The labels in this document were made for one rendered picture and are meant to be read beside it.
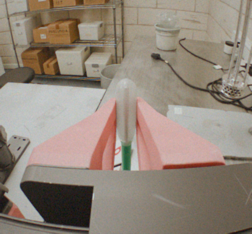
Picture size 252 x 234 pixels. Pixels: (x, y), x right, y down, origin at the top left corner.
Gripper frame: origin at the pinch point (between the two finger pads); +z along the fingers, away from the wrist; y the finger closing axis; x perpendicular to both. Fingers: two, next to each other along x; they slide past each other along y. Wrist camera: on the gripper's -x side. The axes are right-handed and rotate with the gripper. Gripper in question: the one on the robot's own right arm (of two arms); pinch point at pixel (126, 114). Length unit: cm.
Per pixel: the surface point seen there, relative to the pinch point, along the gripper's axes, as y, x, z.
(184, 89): -21, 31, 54
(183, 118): -17, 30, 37
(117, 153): 2.0, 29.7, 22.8
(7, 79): 92, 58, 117
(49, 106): 26, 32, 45
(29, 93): 38, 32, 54
